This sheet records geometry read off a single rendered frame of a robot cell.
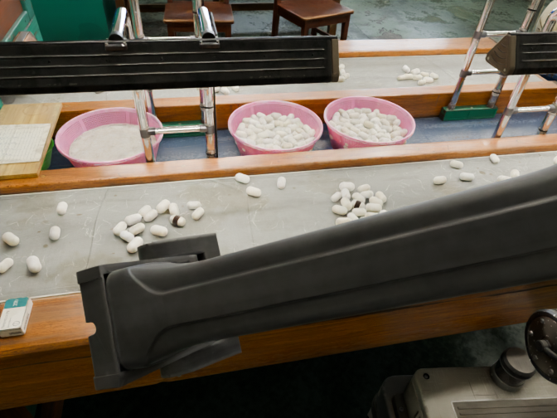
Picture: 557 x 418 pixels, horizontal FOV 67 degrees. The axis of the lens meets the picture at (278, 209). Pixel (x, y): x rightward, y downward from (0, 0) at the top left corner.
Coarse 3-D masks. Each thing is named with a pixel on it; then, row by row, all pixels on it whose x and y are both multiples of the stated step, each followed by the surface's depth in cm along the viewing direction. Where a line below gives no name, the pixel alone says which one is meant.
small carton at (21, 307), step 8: (8, 304) 68; (16, 304) 68; (24, 304) 68; (8, 312) 67; (16, 312) 67; (24, 312) 67; (0, 320) 66; (8, 320) 66; (16, 320) 66; (24, 320) 67; (0, 328) 65; (8, 328) 65; (16, 328) 65; (24, 328) 67; (0, 336) 66; (8, 336) 66
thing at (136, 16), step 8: (128, 0) 100; (136, 0) 100; (192, 0) 103; (200, 0) 103; (136, 8) 101; (136, 16) 102; (136, 24) 103; (136, 32) 105; (200, 88) 118; (152, 96) 117; (200, 96) 120; (152, 104) 118; (200, 104) 122; (152, 112) 120; (192, 120) 126; (200, 120) 127; (168, 136) 126; (176, 136) 126; (184, 136) 127; (192, 136) 127
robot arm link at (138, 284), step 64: (512, 192) 18; (192, 256) 35; (256, 256) 22; (320, 256) 21; (384, 256) 20; (448, 256) 18; (512, 256) 18; (128, 320) 25; (192, 320) 24; (256, 320) 22; (320, 320) 21
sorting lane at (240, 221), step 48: (48, 192) 95; (96, 192) 96; (144, 192) 97; (192, 192) 98; (240, 192) 99; (288, 192) 100; (384, 192) 102; (432, 192) 103; (0, 240) 84; (48, 240) 85; (96, 240) 86; (144, 240) 86; (240, 240) 88; (0, 288) 76; (48, 288) 76
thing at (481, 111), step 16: (480, 16) 122; (528, 16) 124; (480, 32) 124; (496, 32) 126; (464, 64) 131; (464, 80) 134; (496, 96) 141; (448, 112) 141; (464, 112) 142; (480, 112) 144
